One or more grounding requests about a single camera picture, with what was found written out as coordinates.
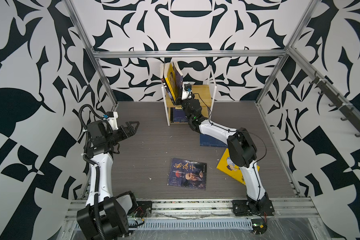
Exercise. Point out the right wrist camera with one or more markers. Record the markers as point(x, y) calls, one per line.
point(187, 92)

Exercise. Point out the black book leaning on shelf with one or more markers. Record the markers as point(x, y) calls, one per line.
point(164, 68)

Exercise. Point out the yellow cartoon book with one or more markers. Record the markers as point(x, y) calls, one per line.
point(227, 166)
point(171, 76)

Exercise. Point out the dark portrait book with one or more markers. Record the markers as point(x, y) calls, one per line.
point(179, 82)
point(188, 174)

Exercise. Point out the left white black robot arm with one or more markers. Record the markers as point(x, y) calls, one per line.
point(105, 216)

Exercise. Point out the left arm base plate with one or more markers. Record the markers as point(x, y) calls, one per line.
point(141, 210)

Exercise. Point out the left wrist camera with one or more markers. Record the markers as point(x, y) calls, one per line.
point(111, 118)

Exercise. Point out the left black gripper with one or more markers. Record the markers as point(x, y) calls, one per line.
point(130, 131)

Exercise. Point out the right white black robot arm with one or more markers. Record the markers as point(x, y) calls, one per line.
point(242, 150)

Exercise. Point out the white slotted cable duct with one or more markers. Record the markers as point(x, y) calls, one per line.
point(194, 224)

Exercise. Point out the wooden white frame bookshelf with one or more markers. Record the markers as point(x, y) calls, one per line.
point(206, 93)

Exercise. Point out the wall coat hook rail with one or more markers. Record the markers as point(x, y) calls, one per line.
point(337, 100)

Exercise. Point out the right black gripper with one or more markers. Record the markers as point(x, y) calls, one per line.
point(194, 101)

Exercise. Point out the blue book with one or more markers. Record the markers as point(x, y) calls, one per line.
point(177, 116)
point(208, 141)

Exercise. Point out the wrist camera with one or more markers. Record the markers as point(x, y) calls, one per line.
point(187, 92)
point(111, 118)

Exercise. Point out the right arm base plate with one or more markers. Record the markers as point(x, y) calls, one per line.
point(243, 207)

